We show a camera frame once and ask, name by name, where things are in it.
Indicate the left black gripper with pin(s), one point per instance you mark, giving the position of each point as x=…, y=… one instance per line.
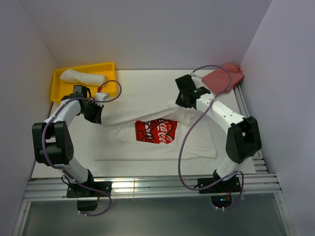
x=97, y=118

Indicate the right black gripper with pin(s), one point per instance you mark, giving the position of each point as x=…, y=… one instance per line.
x=179, y=102

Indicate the white printed t-shirt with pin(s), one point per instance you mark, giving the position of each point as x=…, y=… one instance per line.
x=155, y=137

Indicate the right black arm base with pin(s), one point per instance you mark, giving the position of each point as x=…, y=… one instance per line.
x=221, y=193

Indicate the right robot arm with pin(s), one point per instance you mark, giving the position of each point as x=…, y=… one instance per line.
x=242, y=133

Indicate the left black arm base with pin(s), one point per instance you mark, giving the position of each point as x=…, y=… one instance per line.
x=88, y=194

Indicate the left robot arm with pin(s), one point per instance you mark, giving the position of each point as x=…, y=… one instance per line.
x=52, y=141

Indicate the pink folded t-shirt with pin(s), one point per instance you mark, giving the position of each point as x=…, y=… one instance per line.
x=218, y=80

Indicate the yellow plastic tray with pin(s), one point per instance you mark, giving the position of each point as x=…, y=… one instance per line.
x=61, y=88

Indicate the rolled white t-shirt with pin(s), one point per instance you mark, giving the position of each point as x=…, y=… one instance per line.
x=72, y=76

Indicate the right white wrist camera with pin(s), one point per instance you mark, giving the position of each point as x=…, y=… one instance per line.
x=196, y=79

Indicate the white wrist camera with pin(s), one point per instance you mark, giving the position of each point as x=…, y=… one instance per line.
x=196, y=79
x=101, y=96

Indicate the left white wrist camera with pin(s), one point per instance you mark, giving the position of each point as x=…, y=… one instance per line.
x=101, y=96

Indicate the aluminium front rail frame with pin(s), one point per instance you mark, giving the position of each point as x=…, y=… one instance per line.
x=52, y=189

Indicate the aluminium right side rail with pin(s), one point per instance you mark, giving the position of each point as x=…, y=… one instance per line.
x=250, y=154

